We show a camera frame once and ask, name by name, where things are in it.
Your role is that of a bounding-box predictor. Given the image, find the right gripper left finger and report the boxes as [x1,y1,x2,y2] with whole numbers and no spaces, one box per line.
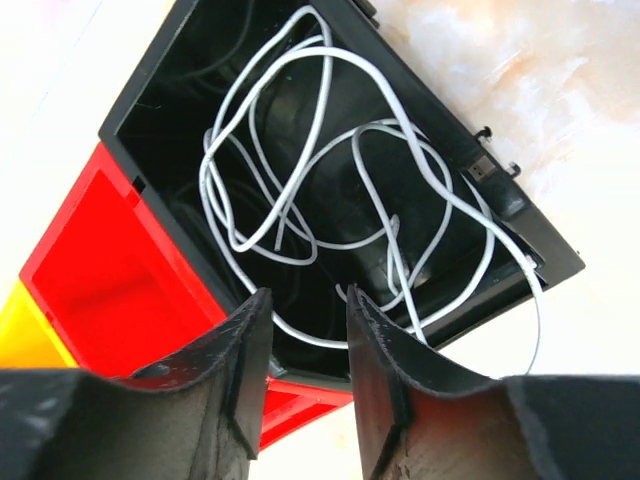
[1,289,273,479]

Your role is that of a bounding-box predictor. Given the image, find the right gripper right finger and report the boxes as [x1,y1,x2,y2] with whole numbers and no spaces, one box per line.
[347,287,639,479]

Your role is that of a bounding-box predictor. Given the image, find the white thin cable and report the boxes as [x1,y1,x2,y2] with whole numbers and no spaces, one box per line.
[198,4,546,376]

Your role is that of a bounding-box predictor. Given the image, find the red plastic bin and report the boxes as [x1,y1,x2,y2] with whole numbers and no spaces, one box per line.
[19,139,352,449]

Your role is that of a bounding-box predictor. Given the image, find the yellow plastic bin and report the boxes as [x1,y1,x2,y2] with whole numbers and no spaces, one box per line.
[0,280,78,369]

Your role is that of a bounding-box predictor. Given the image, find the black plastic bin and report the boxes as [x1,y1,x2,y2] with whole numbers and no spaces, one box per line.
[99,1,584,383]

